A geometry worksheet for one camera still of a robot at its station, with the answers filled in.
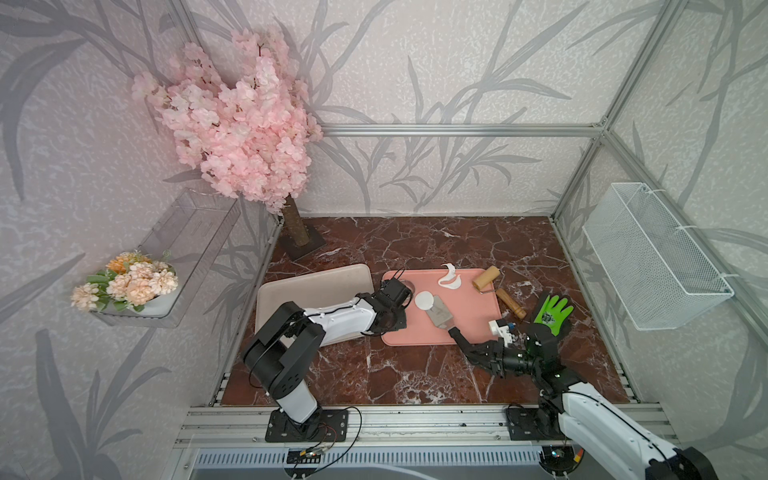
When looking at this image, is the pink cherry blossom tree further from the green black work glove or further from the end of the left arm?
the green black work glove

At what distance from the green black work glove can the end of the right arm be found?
9.7 inches

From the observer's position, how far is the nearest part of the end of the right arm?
2.10 feet

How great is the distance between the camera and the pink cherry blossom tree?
0.61 m
